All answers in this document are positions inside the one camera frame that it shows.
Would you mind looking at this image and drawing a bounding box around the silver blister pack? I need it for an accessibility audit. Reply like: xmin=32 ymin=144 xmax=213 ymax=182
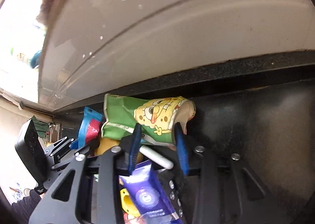
xmin=169 ymin=180 xmax=184 ymax=217

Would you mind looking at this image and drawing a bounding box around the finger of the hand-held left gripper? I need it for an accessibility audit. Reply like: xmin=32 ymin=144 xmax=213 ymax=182
xmin=50 ymin=137 xmax=80 ymax=158
xmin=50 ymin=147 xmax=90 ymax=172

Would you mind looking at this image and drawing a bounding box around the yellow round object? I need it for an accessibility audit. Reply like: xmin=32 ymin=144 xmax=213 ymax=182
xmin=95 ymin=137 xmax=143 ymax=163

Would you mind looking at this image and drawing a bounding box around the purple carton box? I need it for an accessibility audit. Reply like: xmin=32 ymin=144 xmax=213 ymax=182
xmin=119 ymin=160 xmax=184 ymax=224

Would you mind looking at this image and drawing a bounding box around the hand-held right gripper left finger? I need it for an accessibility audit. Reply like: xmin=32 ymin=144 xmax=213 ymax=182
xmin=29 ymin=124 xmax=143 ymax=224

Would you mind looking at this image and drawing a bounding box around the printed floor mat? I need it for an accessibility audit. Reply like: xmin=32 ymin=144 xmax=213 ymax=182
xmin=8 ymin=181 xmax=31 ymax=202

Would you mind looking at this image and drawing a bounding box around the white plastic tube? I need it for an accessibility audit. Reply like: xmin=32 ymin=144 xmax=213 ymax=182
xmin=140 ymin=146 xmax=174 ymax=170

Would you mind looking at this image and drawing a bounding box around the blue object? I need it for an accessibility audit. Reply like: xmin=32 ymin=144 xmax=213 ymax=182
xmin=30 ymin=49 xmax=43 ymax=69

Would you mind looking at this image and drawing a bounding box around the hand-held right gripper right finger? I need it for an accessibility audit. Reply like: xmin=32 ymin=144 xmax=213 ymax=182
xmin=174 ymin=123 xmax=273 ymax=224

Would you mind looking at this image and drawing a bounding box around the blue and red snack packet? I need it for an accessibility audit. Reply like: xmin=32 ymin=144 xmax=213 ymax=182
xmin=78 ymin=106 xmax=105 ymax=148

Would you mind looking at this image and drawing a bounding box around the green cloth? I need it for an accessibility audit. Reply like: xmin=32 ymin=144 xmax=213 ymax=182
xmin=31 ymin=115 xmax=51 ymax=138

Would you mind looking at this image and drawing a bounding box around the yellow plastic piece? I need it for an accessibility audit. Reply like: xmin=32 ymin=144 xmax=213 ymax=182
xmin=120 ymin=188 xmax=141 ymax=217

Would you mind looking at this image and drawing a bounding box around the green cartoon snack bag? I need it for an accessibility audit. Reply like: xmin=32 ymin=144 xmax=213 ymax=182
xmin=101 ymin=93 xmax=196 ymax=147

